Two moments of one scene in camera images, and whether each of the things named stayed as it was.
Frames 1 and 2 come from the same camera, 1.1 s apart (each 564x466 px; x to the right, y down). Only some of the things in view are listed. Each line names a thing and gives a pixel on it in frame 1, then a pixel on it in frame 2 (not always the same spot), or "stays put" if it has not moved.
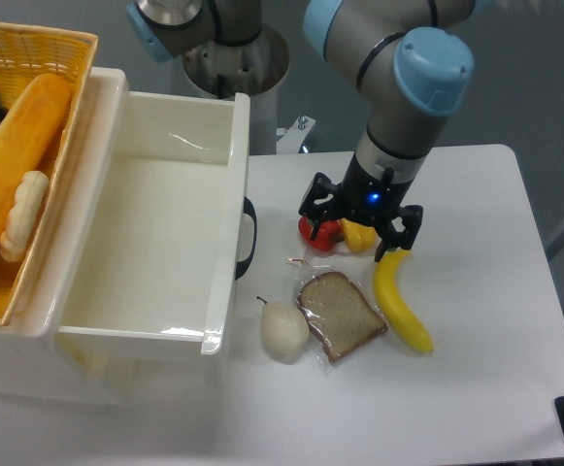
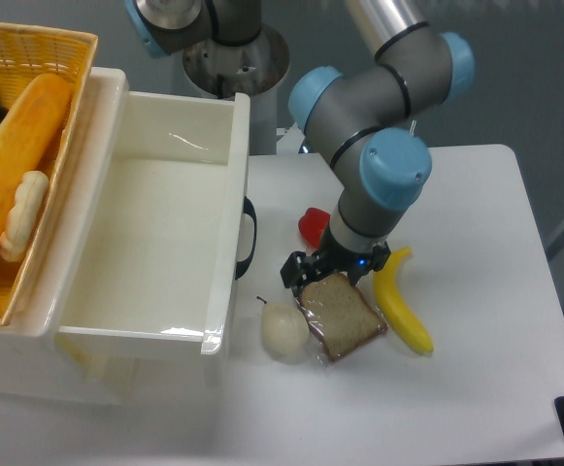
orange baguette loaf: [15, 153] stays put
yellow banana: [387, 286] stays put
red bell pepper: [326, 235] stays put
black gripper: [369, 198] to [300, 269]
